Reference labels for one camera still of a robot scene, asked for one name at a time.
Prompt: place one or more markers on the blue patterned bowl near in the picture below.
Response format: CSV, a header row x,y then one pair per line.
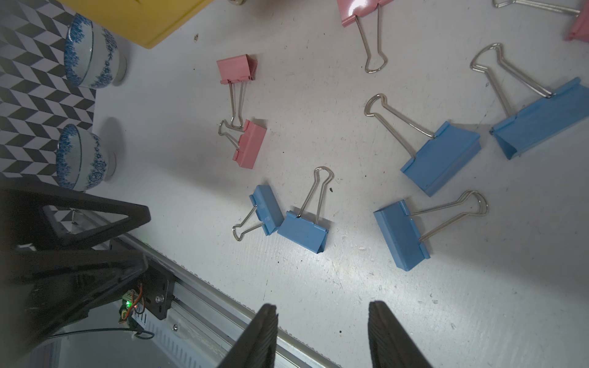
x,y
82,159

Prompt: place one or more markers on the pink binder clip lower left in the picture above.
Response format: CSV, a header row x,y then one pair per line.
x,y
248,145

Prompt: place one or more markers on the yellow drawer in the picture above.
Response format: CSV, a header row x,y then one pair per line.
x,y
143,22

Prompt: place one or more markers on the aluminium front rail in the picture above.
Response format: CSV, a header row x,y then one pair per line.
x,y
203,324

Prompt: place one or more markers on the blue binder clip mid right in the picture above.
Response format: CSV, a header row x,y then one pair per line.
x,y
402,236

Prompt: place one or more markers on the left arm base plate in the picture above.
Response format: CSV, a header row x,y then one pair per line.
x,y
150,295

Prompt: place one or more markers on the blue patterned bowl far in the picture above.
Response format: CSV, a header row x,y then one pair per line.
x,y
92,57

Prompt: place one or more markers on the pink binder clip centre top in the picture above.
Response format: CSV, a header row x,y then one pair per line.
x,y
351,11

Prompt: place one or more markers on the blue binder clip right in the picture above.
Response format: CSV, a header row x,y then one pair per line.
x,y
554,112

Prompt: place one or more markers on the blue binder clip low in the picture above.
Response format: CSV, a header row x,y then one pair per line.
x,y
295,228

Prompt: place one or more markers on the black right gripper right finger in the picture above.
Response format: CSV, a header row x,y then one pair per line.
x,y
390,344

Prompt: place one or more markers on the blue binder clip lower left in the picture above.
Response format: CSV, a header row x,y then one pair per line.
x,y
266,209

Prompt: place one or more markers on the blue patterned bowl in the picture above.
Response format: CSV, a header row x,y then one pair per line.
x,y
92,57
82,159

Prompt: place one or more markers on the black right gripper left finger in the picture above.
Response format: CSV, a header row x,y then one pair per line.
x,y
256,347

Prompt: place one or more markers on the blue binder clip centre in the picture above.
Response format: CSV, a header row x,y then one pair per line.
x,y
445,153

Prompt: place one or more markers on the blue binder clip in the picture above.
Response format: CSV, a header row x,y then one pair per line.
x,y
445,153
554,112
266,209

